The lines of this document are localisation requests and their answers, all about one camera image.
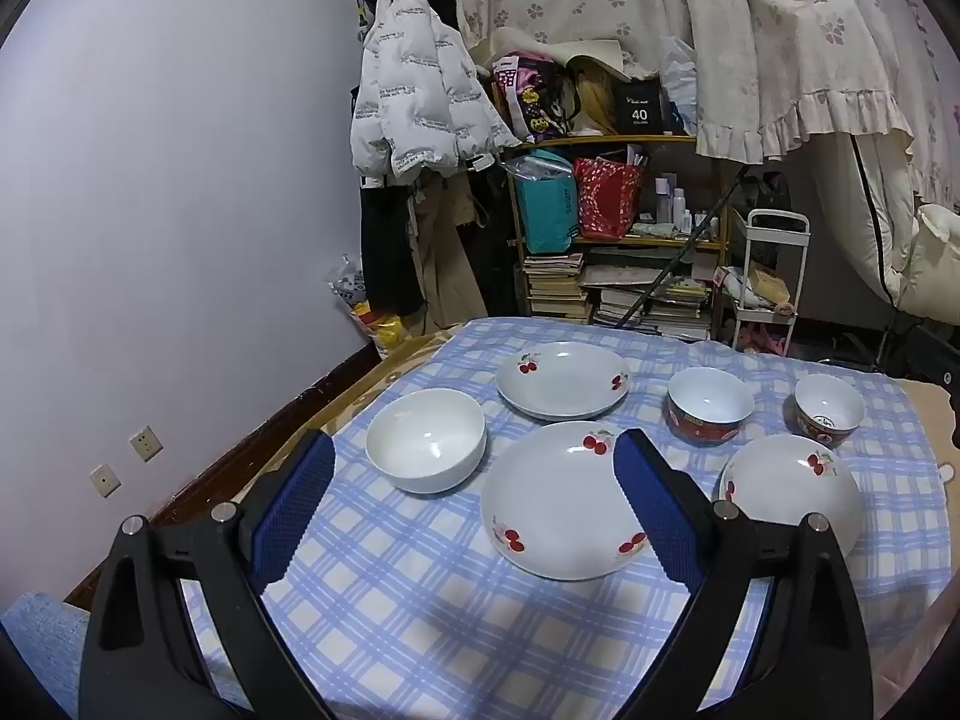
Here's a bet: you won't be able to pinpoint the teal bag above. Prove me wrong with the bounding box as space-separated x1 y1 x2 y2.
517 154 580 254

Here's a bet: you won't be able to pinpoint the printed white plastic bag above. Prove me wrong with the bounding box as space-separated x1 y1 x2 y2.
330 255 368 308

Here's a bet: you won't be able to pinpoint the yellow wooden shelf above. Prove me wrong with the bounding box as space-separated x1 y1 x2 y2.
504 133 740 346

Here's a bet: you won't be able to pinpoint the black box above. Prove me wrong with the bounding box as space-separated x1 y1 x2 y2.
613 79 672 137

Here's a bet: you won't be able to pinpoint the plain white bowl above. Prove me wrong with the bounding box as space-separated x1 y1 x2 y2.
365 388 487 496

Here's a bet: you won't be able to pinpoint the beige hanging garment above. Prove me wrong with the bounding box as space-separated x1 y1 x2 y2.
409 165 518 331

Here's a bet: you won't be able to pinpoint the black hanging pants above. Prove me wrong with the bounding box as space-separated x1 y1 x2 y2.
358 165 428 320

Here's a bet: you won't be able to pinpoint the stack of tan books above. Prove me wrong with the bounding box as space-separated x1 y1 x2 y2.
523 253 590 323

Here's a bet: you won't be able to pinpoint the pile of magazines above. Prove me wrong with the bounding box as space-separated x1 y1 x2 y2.
592 266 713 342

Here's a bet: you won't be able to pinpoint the bowl with red seal mark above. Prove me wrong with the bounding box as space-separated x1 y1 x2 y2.
785 373 866 451

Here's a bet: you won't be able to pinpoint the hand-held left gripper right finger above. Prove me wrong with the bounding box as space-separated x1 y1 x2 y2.
611 427 875 720

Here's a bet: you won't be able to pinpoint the yellow plastic bag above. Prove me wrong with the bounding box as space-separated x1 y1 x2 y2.
352 300 410 357

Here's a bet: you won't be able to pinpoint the group of white bottles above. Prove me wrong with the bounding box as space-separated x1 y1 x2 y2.
652 176 721 237

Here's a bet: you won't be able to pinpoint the blue plaid tablecloth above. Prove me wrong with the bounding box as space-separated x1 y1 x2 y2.
176 315 953 720

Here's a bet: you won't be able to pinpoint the colourful printed bag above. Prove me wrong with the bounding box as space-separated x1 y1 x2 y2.
491 52 578 143

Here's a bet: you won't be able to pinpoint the white utility cart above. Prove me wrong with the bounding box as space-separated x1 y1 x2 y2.
731 210 811 357

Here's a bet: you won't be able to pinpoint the white puffer jacket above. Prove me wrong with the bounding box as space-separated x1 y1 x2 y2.
351 0 522 185

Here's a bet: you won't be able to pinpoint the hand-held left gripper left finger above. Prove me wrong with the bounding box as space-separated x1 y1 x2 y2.
79 429 338 720

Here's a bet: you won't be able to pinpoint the floral ruffled curtain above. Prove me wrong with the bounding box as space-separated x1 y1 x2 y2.
450 0 960 166

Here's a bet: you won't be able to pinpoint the dark thin pole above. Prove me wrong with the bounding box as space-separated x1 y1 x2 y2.
634 165 751 316

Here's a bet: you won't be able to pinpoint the blue fleece clothing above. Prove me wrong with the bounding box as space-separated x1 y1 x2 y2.
0 591 95 720

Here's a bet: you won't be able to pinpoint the red patterned bowl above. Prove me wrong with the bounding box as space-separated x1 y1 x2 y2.
666 367 755 448

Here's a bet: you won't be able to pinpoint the red patterned bag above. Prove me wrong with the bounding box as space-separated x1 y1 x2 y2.
574 157 644 241

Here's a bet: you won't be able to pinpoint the white cherry-print plate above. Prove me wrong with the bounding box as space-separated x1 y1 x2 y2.
718 433 865 563
480 421 657 581
495 341 632 422

